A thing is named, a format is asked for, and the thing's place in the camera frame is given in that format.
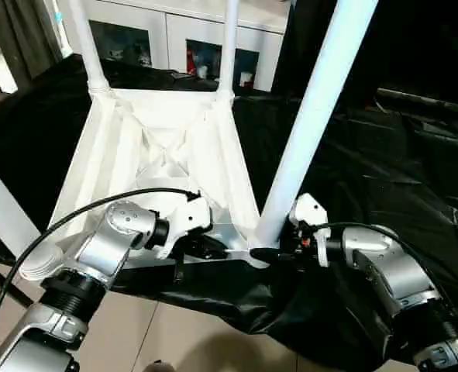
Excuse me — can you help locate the grey window curtain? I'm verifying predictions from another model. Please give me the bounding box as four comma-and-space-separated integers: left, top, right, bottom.
0, 0, 68, 86

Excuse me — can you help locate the white plastic table leg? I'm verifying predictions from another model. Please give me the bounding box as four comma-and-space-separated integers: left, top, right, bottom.
255, 0, 381, 250
0, 153, 43, 258
66, 0, 115, 97
216, 0, 242, 102

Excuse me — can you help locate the black metal stand leg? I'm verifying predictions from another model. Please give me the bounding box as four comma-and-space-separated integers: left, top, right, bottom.
0, 259, 29, 312

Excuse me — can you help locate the white cabinet with glass doors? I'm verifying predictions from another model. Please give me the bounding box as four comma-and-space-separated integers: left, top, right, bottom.
57, 0, 287, 92

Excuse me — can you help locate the black mat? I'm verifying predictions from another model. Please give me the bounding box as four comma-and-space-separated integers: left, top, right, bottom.
0, 53, 458, 372

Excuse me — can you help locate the white plastic table top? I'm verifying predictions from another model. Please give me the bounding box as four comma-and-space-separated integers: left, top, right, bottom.
16, 87, 273, 283

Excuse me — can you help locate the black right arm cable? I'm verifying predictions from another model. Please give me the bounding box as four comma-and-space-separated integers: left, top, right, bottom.
312, 222, 458, 311

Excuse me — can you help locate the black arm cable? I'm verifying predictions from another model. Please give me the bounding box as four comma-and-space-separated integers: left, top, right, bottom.
312, 222, 458, 311
0, 187, 203, 359

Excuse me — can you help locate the black left robot foot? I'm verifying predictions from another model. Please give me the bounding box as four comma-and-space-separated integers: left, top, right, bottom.
145, 360, 175, 372

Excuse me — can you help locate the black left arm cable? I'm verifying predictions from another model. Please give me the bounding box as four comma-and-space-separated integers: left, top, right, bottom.
0, 187, 203, 359

